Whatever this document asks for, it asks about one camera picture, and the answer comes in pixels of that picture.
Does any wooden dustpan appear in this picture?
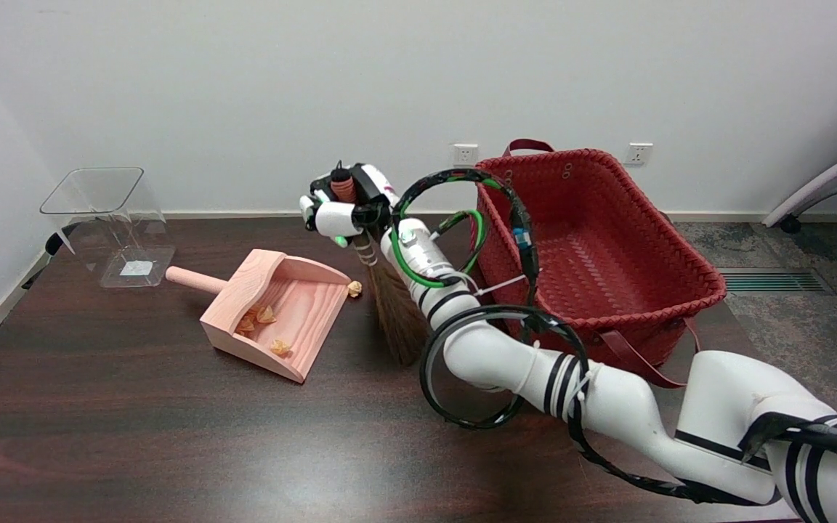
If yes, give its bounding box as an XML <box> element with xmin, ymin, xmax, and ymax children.
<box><xmin>165</xmin><ymin>249</ymin><xmax>353</xmax><ymax>384</ymax></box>

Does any metal floor vent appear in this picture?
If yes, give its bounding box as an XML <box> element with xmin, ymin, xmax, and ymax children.
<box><xmin>716</xmin><ymin>268</ymin><xmax>834</xmax><ymax>293</ymax></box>

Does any clear acrylic container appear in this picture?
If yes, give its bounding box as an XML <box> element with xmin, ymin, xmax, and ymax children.
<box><xmin>39</xmin><ymin>167</ymin><xmax>177</xmax><ymax>289</ymax></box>

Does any office chair base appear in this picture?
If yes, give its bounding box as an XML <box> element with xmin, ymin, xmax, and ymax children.
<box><xmin>762</xmin><ymin>137</ymin><xmax>837</xmax><ymax>329</ymax></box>

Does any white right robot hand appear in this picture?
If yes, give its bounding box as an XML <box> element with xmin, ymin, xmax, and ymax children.
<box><xmin>299</xmin><ymin>163</ymin><xmax>401</xmax><ymax>249</ymax></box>

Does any black stand foot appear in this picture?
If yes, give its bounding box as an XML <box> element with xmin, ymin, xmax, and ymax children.
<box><xmin>22</xmin><ymin>232</ymin><xmax>79</xmax><ymax>291</ymax></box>

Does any brown straw hand broom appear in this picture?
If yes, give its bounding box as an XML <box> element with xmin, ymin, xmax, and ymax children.
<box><xmin>329</xmin><ymin>168</ymin><xmax>431</xmax><ymax>367</ymax></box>

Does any red woven basket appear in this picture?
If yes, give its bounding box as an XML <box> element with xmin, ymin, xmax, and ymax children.
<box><xmin>472</xmin><ymin>138</ymin><xmax>728</xmax><ymax>389</ymax></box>

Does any green cable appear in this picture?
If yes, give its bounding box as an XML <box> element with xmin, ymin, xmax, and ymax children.
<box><xmin>389</xmin><ymin>209</ymin><xmax>488</xmax><ymax>290</ymax></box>

